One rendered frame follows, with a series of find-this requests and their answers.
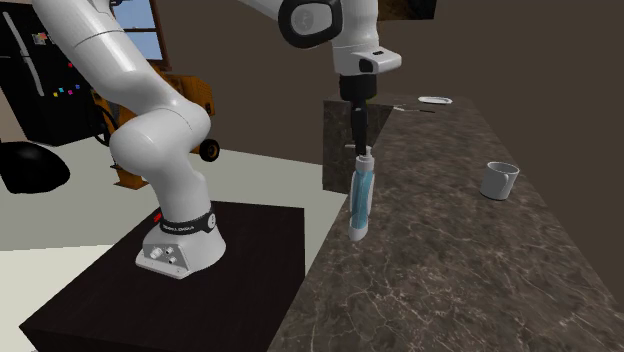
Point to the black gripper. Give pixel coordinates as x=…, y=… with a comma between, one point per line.
x=358, y=88

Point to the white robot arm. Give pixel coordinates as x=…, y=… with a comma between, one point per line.
x=146, y=131

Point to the white plate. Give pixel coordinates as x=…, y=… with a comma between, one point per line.
x=435, y=100

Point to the white mug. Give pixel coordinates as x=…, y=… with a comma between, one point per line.
x=497, y=183

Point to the yellow wheeled cart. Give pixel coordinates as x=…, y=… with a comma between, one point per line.
x=200, y=95

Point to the dark robot stand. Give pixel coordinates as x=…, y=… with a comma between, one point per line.
x=234, y=292

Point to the black refrigerator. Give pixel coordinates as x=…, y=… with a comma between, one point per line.
x=44, y=107

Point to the black beanbag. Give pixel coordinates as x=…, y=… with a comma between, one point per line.
x=31, y=168

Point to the window with brown frame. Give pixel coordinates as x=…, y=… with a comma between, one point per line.
x=141, y=34

